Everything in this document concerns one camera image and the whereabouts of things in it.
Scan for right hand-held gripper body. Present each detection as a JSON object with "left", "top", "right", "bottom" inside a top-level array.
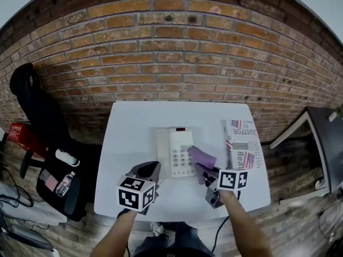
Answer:
[{"left": 203, "top": 169, "right": 249, "bottom": 210}]

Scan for white telephone handset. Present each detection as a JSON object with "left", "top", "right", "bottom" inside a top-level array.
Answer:
[{"left": 156, "top": 128, "right": 172, "bottom": 178}]

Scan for dark grey rounded object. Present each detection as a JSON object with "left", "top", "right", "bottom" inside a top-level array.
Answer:
[{"left": 0, "top": 223, "right": 54, "bottom": 250}]

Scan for black floor cable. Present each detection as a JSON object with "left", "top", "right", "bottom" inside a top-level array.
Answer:
[{"left": 317, "top": 207, "right": 338, "bottom": 240}]

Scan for newspaper print box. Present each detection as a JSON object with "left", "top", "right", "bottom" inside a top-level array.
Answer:
[{"left": 220, "top": 119, "right": 262, "bottom": 170}]

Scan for person's left forearm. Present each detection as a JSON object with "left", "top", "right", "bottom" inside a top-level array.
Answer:
[{"left": 91, "top": 210, "right": 137, "bottom": 257}]

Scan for small potted plant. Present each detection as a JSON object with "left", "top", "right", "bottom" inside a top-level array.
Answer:
[{"left": 328, "top": 108, "right": 343, "bottom": 123}]

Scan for purple cloth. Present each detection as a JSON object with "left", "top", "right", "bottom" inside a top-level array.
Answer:
[{"left": 187, "top": 145, "right": 217, "bottom": 186}]

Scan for pink notepad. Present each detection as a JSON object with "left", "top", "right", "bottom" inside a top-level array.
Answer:
[{"left": 45, "top": 176, "right": 59, "bottom": 191}]

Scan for person's right forearm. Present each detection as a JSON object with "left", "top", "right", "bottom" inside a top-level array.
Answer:
[{"left": 218, "top": 190, "right": 271, "bottom": 257}]

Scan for person's left shoe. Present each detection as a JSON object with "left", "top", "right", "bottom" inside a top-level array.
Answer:
[{"left": 150, "top": 222, "right": 165, "bottom": 237}]

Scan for black desk with white frame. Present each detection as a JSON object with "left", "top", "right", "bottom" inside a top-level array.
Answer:
[{"left": 269, "top": 106, "right": 343, "bottom": 206}]

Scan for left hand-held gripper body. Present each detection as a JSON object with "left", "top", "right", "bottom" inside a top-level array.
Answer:
[{"left": 116, "top": 171, "right": 161, "bottom": 216}]

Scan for black office chair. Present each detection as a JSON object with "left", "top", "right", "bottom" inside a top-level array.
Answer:
[{"left": 9, "top": 62, "right": 102, "bottom": 223}]

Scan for person's dark trousers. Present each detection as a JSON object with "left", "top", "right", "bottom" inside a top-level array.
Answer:
[{"left": 133, "top": 221, "right": 214, "bottom": 257}]

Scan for white desk telephone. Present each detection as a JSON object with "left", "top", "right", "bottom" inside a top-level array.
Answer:
[{"left": 156, "top": 126, "right": 198, "bottom": 179}]

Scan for red plastic crate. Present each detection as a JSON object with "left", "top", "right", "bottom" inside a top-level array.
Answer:
[{"left": 7, "top": 122, "right": 49, "bottom": 162}]

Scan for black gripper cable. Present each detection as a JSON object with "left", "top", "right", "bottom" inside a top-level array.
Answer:
[{"left": 211, "top": 215, "right": 230, "bottom": 253}]

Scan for clear plastic water bottle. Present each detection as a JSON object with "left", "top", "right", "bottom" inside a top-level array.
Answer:
[{"left": 55, "top": 171, "right": 76, "bottom": 198}]

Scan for white oval case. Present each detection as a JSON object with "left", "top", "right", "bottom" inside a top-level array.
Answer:
[{"left": 55, "top": 148, "right": 80, "bottom": 167}]

